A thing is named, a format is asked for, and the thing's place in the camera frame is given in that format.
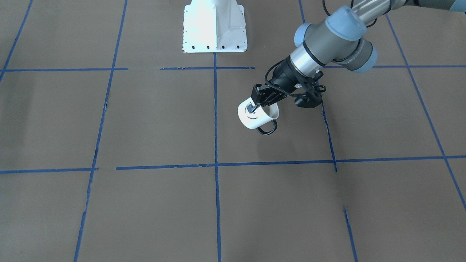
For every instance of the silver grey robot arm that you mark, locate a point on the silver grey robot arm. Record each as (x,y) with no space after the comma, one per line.
(338,39)

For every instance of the white smiley face mug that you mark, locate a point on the white smiley face mug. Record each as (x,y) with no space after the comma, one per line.
(261,116)

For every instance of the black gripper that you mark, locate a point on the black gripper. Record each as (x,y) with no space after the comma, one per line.
(282,74)

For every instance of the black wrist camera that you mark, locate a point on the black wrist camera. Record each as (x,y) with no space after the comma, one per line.
(312,96)

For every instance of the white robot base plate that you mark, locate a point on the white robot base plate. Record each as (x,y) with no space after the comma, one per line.
(214,26)

